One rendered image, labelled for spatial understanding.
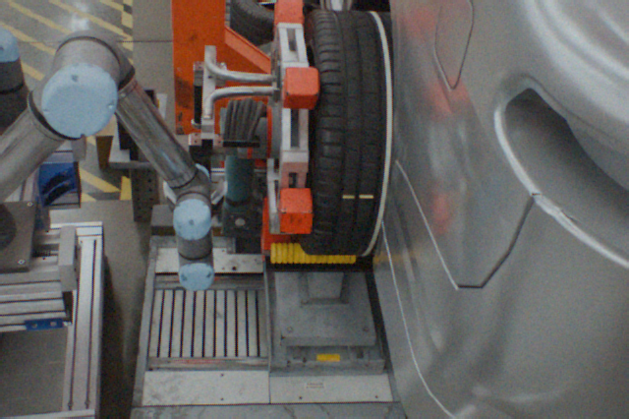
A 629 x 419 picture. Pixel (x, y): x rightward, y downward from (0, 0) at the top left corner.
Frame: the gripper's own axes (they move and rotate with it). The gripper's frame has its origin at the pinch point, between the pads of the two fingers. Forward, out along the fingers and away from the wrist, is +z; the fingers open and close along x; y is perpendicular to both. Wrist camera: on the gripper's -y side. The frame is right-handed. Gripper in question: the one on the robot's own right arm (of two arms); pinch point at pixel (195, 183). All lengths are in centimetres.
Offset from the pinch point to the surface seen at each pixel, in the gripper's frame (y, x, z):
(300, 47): 29.2, -25.8, 17.1
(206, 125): 17.2, -2.8, 0.8
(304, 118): 20.7, -25.4, -1.2
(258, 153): 0.0, -16.8, 12.2
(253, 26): -38, -27, 156
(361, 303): -60, -53, 11
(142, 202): -73, 20, 77
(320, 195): 7.6, -29.1, -13.7
